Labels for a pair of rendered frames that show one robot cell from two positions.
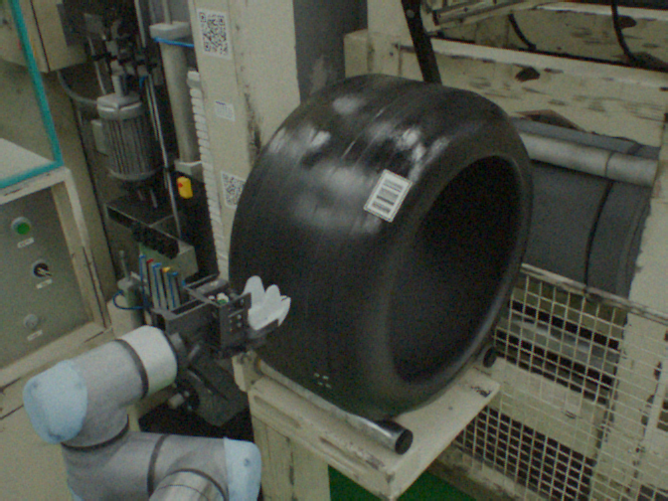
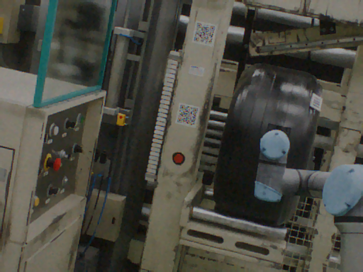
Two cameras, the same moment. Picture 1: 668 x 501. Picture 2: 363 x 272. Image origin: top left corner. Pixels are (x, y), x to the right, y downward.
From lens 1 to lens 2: 1.80 m
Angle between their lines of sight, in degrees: 38
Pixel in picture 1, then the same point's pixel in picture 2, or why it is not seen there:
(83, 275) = (81, 159)
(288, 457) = not seen: outside the picture
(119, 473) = (289, 176)
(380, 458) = (275, 244)
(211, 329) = not seen: hidden behind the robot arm
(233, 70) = (211, 51)
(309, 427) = (230, 238)
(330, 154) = (286, 86)
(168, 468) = (305, 175)
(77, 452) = (278, 166)
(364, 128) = (294, 78)
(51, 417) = (286, 144)
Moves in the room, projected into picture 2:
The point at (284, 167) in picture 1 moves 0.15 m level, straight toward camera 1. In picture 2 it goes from (265, 90) to (298, 100)
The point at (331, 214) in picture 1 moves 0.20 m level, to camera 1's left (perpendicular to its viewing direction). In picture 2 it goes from (297, 107) to (249, 102)
